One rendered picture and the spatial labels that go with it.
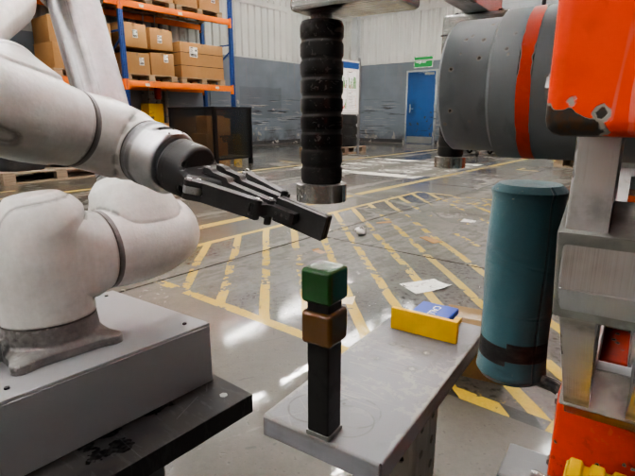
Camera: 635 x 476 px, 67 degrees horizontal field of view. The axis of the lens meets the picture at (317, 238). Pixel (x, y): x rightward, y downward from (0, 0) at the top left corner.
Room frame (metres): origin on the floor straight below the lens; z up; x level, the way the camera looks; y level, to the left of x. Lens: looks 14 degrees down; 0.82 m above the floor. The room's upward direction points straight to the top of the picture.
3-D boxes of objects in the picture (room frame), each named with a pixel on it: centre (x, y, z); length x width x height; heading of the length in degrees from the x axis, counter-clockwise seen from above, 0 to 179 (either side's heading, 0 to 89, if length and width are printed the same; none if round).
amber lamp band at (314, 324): (0.51, -0.01, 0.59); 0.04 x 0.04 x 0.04; 56
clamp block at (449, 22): (0.69, -0.22, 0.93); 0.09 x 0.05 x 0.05; 56
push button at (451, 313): (0.82, -0.21, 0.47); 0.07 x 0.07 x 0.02; 56
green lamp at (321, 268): (0.51, -0.01, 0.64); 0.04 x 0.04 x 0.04; 56
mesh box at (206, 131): (8.80, 1.90, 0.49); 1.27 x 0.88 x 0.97; 50
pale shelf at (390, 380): (0.68, -0.12, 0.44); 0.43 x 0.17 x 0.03; 146
